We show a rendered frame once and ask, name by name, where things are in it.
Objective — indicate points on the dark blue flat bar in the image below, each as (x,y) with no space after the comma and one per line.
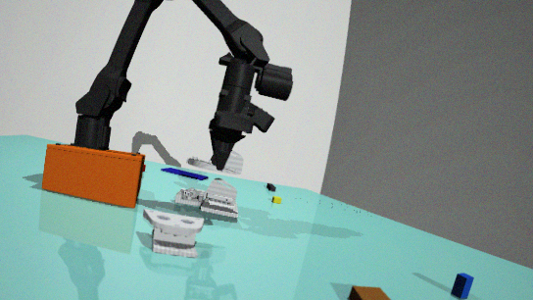
(187,174)

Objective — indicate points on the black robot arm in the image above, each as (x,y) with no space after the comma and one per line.
(110,87)

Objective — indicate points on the small yellow block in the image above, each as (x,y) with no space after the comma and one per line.
(276,199)

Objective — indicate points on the blue block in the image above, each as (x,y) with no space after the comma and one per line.
(462,285)

